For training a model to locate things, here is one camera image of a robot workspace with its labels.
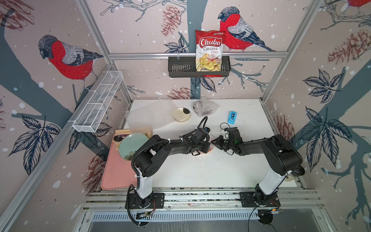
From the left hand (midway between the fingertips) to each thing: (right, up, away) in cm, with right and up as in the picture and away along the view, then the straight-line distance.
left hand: (210, 144), depth 92 cm
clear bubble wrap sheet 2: (+1, -1, 0) cm, 1 cm away
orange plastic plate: (-1, -2, -3) cm, 4 cm away
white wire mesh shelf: (-64, +21, -19) cm, 70 cm away
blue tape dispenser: (+18, +17, +15) cm, 29 cm away
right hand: (+1, +1, +4) cm, 4 cm away
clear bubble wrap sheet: (-3, +25, +16) cm, 30 cm away
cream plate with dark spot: (-20, +19, +19) cm, 33 cm away
